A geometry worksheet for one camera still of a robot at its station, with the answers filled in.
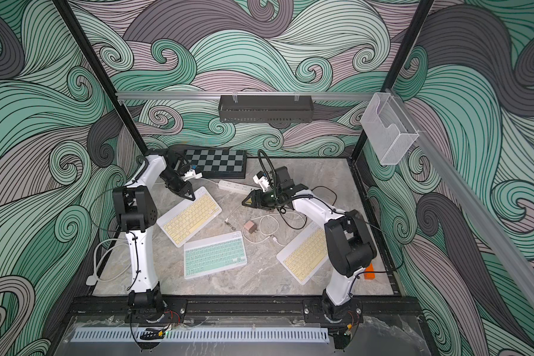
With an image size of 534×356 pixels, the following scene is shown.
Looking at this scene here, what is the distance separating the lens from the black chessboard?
1.13m

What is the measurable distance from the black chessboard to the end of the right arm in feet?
1.07

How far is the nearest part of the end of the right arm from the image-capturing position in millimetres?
673
